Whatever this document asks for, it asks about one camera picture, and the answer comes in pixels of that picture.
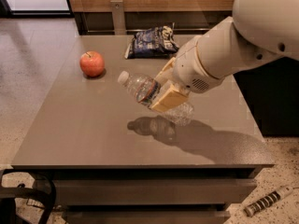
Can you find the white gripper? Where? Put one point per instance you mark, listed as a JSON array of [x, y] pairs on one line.
[[191, 69]]

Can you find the clear plastic water bottle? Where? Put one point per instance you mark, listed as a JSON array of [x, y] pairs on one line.
[[146, 91]]

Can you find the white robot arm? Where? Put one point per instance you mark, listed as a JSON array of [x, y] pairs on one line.
[[258, 32]]

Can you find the blue chip bag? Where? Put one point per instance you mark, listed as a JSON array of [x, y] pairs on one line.
[[154, 42]]

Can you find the red apple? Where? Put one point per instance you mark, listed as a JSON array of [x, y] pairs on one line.
[[92, 63]]

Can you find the grey table drawer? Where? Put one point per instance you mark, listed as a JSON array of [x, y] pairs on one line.
[[155, 191]]

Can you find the black chair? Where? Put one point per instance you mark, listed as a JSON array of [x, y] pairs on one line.
[[8, 213]]

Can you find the left metal bracket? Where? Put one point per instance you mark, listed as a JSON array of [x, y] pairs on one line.
[[118, 17]]

